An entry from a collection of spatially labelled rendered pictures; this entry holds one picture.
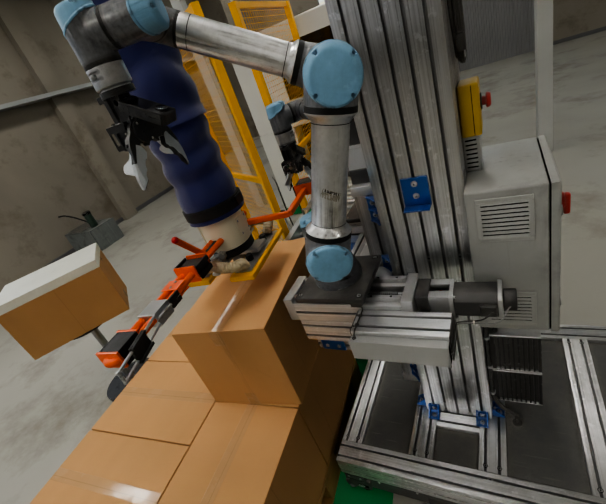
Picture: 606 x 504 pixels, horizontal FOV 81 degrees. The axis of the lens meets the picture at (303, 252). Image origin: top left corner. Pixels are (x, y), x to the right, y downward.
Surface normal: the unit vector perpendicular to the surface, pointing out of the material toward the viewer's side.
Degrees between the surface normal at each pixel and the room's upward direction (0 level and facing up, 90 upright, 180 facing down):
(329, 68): 83
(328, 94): 83
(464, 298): 45
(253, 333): 90
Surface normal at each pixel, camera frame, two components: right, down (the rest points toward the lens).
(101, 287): 0.47, 0.29
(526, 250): -0.39, 0.55
